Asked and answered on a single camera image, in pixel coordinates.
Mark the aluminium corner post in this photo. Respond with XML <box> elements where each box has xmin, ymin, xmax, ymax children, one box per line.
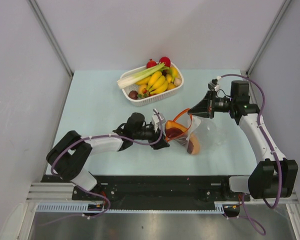
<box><xmin>26</xmin><ymin>0</ymin><xmax>74</xmax><ymax>79</ymax></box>
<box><xmin>245</xmin><ymin>0</ymin><xmax>294</xmax><ymax>76</ymax></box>

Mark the dark purple passion fruit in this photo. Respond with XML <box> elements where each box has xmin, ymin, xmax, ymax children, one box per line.
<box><xmin>128</xmin><ymin>90</ymin><xmax>139</xmax><ymax>100</ymax></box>

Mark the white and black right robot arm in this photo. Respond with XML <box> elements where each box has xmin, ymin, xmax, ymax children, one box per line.
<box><xmin>188</xmin><ymin>79</ymin><xmax>298</xmax><ymax>201</ymax></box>

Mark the red apple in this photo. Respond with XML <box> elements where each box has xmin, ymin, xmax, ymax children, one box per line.
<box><xmin>159</xmin><ymin>56</ymin><xmax>171</xmax><ymax>68</ymax></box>

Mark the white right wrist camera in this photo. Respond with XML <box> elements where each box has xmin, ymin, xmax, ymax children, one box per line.
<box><xmin>208</xmin><ymin>76</ymin><xmax>222</xmax><ymax>92</ymax></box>

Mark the white slotted cable duct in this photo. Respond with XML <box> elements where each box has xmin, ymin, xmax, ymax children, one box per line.
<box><xmin>36</xmin><ymin>201</ymin><xmax>227</xmax><ymax>215</ymax></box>

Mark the aluminium frame rail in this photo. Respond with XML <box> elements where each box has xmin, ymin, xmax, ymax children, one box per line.
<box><xmin>26</xmin><ymin>182</ymin><xmax>299</xmax><ymax>204</ymax></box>

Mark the clear zip bag red zipper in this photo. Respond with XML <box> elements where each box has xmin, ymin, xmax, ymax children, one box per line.
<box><xmin>166</xmin><ymin>108</ymin><xmax>227</xmax><ymax>155</ymax></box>

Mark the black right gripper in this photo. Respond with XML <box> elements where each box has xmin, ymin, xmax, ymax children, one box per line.
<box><xmin>188</xmin><ymin>89</ymin><xmax>236</xmax><ymax>119</ymax></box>

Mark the right aluminium corner post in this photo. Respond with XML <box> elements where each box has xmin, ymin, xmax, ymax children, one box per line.
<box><xmin>245</xmin><ymin>0</ymin><xmax>294</xmax><ymax>76</ymax></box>

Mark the yellow banana bunch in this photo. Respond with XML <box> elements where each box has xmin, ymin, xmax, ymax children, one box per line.
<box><xmin>135</xmin><ymin>66</ymin><xmax>182</xmax><ymax>96</ymax></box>

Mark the white garlic bulb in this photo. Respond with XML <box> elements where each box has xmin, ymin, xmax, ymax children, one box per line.
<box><xmin>173</xmin><ymin>77</ymin><xmax>182</xmax><ymax>87</ymax></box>

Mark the white perforated plastic basket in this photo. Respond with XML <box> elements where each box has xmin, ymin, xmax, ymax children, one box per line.
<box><xmin>117</xmin><ymin>62</ymin><xmax>184</xmax><ymax>107</ymax></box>

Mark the red pomegranate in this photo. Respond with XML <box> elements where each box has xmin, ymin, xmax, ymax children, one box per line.
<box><xmin>146</xmin><ymin>58</ymin><xmax>157</xmax><ymax>69</ymax></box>

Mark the left aluminium corner post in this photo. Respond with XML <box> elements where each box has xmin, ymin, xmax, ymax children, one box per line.
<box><xmin>26</xmin><ymin>0</ymin><xmax>74</xmax><ymax>79</ymax></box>

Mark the green white celery stalk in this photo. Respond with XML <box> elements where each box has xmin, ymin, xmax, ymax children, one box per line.
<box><xmin>117</xmin><ymin>63</ymin><xmax>165</xmax><ymax>89</ymax></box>

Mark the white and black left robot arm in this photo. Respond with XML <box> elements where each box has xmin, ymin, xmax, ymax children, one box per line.
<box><xmin>46</xmin><ymin>109</ymin><xmax>170</xmax><ymax>200</ymax></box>

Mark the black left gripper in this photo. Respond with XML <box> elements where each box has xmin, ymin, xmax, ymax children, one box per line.
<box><xmin>132</xmin><ymin>123</ymin><xmax>170</xmax><ymax>150</ymax></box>

